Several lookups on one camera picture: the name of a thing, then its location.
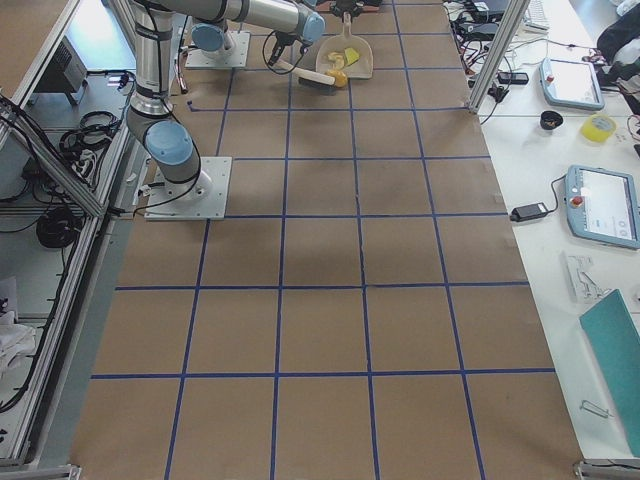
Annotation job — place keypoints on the black power adapter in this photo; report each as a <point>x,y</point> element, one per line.
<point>529,212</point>

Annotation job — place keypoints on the teal board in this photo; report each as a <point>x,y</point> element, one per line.
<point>614,341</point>

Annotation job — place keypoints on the teach pendant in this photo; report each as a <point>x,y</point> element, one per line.
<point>602,206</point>
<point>571,84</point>

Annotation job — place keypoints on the yellow tape roll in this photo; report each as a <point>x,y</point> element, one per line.
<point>598,128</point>

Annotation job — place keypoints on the yellow sponge wedge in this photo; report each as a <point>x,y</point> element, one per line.
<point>351,56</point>

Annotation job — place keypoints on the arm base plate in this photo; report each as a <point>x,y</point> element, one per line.
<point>230,55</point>
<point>207,199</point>

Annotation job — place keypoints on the far teach pendant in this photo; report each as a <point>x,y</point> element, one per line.
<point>571,84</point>

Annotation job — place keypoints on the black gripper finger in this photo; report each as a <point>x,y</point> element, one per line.
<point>277,51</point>

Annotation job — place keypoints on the beige hand brush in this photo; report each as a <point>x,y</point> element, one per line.
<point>320,82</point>

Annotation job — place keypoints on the grey control box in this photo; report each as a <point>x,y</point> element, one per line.
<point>64,74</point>

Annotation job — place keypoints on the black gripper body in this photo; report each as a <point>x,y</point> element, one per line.
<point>346,6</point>

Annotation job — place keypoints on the near teach pendant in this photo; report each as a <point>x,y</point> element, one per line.
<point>602,206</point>

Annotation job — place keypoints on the beige plastic dustpan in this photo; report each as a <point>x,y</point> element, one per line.
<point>363,69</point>

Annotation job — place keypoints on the clear plastic packet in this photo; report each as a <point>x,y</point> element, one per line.
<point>582,283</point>

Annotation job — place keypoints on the aluminium frame post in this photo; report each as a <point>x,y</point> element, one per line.
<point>507,29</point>

